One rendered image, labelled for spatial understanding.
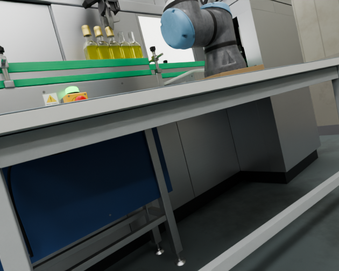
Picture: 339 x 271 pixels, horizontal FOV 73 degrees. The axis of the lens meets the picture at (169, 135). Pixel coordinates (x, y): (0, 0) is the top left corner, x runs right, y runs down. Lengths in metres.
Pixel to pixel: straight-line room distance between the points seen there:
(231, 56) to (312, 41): 2.53
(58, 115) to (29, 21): 0.86
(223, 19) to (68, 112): 0.58
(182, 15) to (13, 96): 0.57
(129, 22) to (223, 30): 0.77
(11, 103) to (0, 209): 0.40
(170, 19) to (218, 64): 0.21
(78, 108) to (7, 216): 0.25
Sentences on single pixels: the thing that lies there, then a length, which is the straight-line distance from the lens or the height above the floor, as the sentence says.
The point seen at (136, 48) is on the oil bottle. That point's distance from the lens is 1.27.
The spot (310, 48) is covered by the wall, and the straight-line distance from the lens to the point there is 3.34.
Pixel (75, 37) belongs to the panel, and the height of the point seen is 1.16.
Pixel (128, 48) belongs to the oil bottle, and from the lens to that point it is 1.24.
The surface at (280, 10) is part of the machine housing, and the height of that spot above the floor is 1.27.
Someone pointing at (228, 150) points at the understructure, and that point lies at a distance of 1.90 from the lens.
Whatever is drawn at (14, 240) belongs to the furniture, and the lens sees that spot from 0.58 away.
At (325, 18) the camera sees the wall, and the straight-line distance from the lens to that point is 3.29.
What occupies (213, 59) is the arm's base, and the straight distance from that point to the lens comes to 0.84.
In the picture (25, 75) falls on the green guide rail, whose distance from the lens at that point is 0.92.
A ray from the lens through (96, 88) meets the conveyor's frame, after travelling 0.95.
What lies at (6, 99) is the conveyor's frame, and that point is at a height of 0.85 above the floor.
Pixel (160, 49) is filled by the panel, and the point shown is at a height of 1.10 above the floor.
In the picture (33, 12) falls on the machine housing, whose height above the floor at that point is 1.29.
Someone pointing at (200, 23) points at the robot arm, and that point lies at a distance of 0.78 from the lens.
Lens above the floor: 0.67
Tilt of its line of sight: 4 degrees down
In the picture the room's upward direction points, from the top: 14 degrees counter-clockwise
